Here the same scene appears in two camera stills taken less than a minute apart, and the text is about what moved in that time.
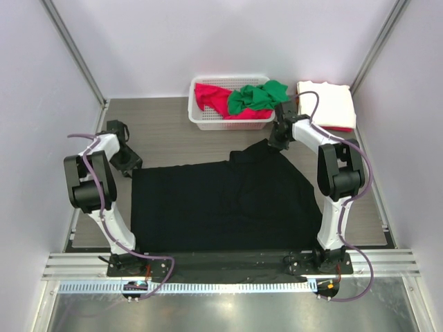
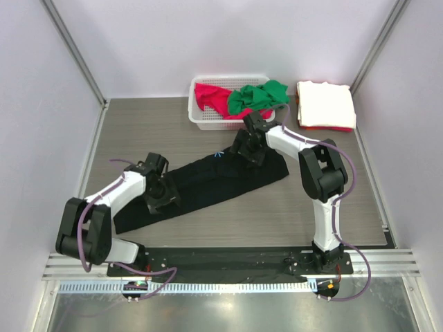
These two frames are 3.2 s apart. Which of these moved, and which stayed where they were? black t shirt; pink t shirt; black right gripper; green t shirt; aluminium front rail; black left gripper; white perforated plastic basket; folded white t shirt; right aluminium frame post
Moved: black left gripper; black right gripper; black t shirt
Stayed: right aluminium frame post; green t shirt; folded white t shirt; pink t shirt; white perforated plastic basket; aluminium front rail
